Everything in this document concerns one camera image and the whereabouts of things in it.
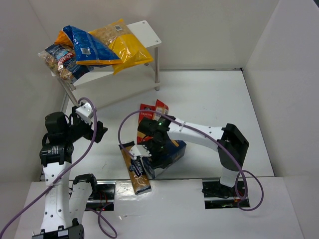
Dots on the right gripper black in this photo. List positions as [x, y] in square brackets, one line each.
[148, 148]

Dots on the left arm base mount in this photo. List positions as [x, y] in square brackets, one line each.
[103, 197]

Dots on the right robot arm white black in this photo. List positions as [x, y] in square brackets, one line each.
[228, 141]

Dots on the yellow pasta bag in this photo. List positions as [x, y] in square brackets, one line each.
[118, 37]

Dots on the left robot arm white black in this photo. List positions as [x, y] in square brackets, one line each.
[64, 203]

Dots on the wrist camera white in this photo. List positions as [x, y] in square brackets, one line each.
[85, 113]
[139, 151]

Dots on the clear blue fusilli bag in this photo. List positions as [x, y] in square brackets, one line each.
[61, 60]

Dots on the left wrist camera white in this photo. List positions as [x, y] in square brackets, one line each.
[85, 113]

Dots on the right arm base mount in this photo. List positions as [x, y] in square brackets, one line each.
[218, 196]

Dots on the dark blue Barilla pasta box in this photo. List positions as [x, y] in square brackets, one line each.
[176, 150]

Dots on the dark blue La Sicilia spaghetti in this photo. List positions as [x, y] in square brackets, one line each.
[137, 173]

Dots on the red spaghetti bag back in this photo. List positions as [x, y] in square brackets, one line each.
[161, 108]

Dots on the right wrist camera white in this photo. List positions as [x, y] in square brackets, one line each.
[139, 151]

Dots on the blue and orange pasta bag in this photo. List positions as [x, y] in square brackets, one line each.
[88, 49]

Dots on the white two-tier shelf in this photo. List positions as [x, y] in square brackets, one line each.
[103, 88]

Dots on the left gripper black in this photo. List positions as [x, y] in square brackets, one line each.
[94, 131]

